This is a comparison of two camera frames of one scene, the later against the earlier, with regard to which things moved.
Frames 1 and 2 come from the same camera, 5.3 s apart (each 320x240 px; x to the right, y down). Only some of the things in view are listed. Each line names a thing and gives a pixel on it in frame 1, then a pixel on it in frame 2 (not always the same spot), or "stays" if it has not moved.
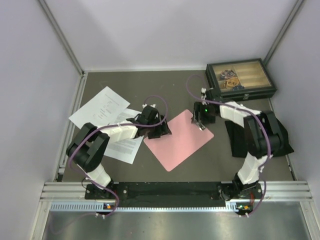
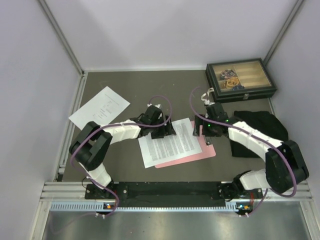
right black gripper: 198,107 -> 199,121
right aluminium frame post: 283,31 stays
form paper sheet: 100,110 stays
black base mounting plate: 175,195 stays
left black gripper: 164,130 stays
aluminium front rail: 285,191 stays
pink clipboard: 186,138 -> 208,151
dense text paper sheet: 126,150 -> 156,151
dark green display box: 240,80 stays
